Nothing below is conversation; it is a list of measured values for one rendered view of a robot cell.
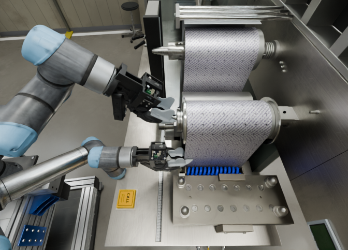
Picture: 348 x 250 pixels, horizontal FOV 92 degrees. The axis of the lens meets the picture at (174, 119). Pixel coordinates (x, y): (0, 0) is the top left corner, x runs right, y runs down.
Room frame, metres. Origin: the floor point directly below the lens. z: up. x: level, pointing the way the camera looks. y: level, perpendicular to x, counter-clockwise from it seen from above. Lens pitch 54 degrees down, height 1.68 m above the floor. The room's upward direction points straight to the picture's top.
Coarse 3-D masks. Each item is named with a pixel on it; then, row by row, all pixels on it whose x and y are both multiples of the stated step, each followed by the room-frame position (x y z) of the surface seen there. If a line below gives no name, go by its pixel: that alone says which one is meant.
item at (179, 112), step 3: (177, 111) 0.32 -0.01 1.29; (180, 111) 0.32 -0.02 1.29; (177, 114) 0.30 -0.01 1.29; (180, 114) 0.31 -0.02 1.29; (177, 117) 0.30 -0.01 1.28; (180, 117) 0.30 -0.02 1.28; (177, 120) 0.29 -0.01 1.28; (180, 120) 0.29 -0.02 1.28; (177, 123) 0.28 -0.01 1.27; (180, 123) 0.28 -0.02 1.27; (177, 126) 0.28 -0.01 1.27; (180, 126) 0.28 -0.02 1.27; (177, 129) 0.27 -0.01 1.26; (180, 129) 0.27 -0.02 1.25; (177, 132) 0.27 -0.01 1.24; (180, 132) 0.27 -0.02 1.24
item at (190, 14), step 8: (176, 8) 0.60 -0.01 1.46; (184, 8) 0.62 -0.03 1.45; (192, 8) 0.62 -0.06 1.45; (200, 8) 0.62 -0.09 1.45; (208, 8) 0.62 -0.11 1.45; (216, 8) 0.62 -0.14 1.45; (224, 8) 0.62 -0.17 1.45; (232, 8) 0.62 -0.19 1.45; (240, 8) 0.62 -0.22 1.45; (248, 8) 0.62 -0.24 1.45; (256, 8) 0.62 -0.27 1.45; (264, 8) 0.62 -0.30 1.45; (272, 8) 0.62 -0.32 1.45; (280, 8) 0.62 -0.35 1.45; (176, 16) 0.54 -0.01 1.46; (184, 16) 0.55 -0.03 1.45; (192, 16) 0.55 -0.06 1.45; (200, 16) 0.55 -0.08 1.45; (208, 16) 0.55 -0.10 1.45; (216, 16) 0.55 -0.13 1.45; (224, 16) 0.55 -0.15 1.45; (232, 16) 0.55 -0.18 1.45; (240, 16) 0.55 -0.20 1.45; (248, 16) 0.55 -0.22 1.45; (256, 16) 0.55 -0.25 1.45; (264, 16) 0.55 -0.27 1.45; (272, 16) 0.55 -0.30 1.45; (280, 16) 0.55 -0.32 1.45; (288, 16) 0.55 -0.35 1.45; (176, 24) 0.54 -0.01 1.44
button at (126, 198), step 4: (120, 192) 0.17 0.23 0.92; (124, 192) 0.17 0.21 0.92; (128, 192) 0.17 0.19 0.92; (132, 192) 0.17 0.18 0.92; (120, 196) 0.16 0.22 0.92; (124, 196) 0.16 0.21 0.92; (128, 196) 0.16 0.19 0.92; (132, 196) 0.16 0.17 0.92; (120, 200) 0.14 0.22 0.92; (124, 200) 0.14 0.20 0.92; (128, 200) 0.14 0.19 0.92; (132, 200) 0.14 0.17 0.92; (120, 204) 0.12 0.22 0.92; (124, 204) 0.12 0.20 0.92; (128, 204) 0.12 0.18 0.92; (132, 204) 0.12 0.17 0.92; (120, 208) 0.11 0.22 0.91; (124, 208) 0.11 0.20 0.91; (128, 208) 0.11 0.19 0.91; (132, 208) 0.11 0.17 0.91
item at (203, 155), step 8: (192, 152) 0.25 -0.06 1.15; (200, 152) 0.25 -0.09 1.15; (208, 152) 0.25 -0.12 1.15; (216, 152) 0.25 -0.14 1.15; (224, 152) 0.25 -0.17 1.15; (232, 152) 0.25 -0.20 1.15; (240, 152) 0.25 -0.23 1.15; (248, 152) 0.25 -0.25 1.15; (200, 160) 0.25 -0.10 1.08; (208, 160) 0.25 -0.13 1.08; (216, 160) 0.25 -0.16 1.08; (224, 160) 0.25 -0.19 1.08; (232, 160) 0.25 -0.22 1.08; (240, 160) 0.25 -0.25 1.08
